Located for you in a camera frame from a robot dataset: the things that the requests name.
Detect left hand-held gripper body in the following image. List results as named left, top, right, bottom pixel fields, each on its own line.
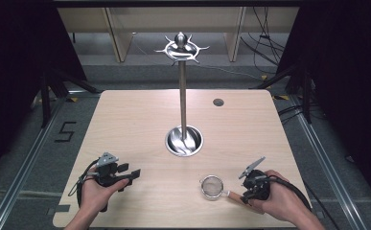
left=92, top=151, right=130, bottom=213

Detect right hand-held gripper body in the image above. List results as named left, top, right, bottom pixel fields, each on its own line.
left=238, top=155, right=272, bottom=203

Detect small mesh strainer wooden handle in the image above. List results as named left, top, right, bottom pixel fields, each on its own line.
left=199, top=174, right=256, bottom=210

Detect person's left hand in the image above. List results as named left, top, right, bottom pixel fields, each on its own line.
left=80, top=173, right=130, bottom=219

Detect person's right hand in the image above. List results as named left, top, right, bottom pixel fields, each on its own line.
left=249, top=169, right=312, bottom=222

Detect steel utensil hanging rack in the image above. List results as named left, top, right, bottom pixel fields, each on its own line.
left=153, top=31, right=211, bottom=158

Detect black metal stand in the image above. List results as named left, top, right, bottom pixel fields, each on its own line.
left=38, top=61, right=102, bottom=129
left=252, top=58, right=314, bottom=125

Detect black curtain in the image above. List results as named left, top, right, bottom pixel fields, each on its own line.
left=0, top=0, right=88, bottom=188
left=275, top=0, right=371, bottom=215

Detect left hand-held gripper cable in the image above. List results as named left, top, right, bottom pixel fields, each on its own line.
left=67, top=158, right=101, bottom=207

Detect hand-held gripper cable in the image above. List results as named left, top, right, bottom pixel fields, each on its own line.
left=267, top=174, right=341, bottom=230
left=67, top=158, right=101, bottom=207

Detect right hand-held gripper cable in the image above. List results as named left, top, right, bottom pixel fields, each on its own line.
left=267, top=174, right=341, bottom=230

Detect metal floor rail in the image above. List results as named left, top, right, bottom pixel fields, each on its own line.
left=288, top=95, right=368, bottom=230
left=0, top=95, right=66, bottom=230

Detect black floor cables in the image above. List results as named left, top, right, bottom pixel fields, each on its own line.
left=277, top=103, right=312, bottom=125

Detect white floor cable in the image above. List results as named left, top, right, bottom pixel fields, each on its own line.
left=197, top=63, right=264, bottom=81

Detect light wooden desk frame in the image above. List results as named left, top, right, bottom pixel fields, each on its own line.
left=57, top=7, right=300, bottom=63

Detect black floor cable bundle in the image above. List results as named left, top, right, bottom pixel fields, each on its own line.
left=239, top=7, right=287, bottom=75

